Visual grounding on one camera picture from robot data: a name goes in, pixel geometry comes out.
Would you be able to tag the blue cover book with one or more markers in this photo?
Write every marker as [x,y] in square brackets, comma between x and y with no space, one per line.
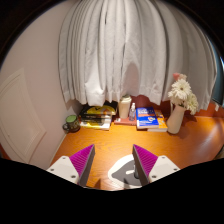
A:
[146,118]

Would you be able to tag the white flower bouquet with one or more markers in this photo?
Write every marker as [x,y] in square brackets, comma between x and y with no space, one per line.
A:
[182,93]

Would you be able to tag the clear spray bottle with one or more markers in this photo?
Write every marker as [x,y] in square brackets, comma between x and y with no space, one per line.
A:
[132,114]

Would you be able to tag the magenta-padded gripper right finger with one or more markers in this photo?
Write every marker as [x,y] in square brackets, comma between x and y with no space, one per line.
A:
[146,160]

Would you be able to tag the cream lidded tumbler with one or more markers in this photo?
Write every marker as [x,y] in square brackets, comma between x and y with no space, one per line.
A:
[124,107]

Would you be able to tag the orange yellow book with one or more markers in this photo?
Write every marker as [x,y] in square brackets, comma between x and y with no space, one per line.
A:
[162,124]

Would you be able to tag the cream yellow book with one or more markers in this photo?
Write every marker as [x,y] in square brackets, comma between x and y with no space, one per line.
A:
[95,125]

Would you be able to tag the dark framed window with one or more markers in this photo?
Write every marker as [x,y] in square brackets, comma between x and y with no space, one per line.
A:
[218,83]

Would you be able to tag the white wall panel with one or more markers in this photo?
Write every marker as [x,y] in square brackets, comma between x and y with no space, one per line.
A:
[20,123]

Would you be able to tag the white and grey mouse pad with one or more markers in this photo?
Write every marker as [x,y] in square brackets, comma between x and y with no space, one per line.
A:
[121,175]

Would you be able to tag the thin red book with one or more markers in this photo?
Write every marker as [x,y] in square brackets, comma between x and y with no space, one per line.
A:
[124,121]

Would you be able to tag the yellow and black book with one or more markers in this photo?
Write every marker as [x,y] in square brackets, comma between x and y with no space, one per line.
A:
[100,110]

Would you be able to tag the white pleated curtain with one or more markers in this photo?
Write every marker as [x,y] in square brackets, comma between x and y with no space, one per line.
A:
[133,46]

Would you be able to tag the dark green mug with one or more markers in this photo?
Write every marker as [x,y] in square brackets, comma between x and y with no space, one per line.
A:
[72,124]

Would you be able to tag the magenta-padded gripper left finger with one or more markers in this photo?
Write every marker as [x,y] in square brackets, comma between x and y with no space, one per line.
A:
[81,159]

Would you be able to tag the white ceramic vase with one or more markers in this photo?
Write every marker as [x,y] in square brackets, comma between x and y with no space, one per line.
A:
[175,121]

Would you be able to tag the small white wall switch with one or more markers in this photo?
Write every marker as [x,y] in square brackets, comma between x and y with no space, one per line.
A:
[217,107]

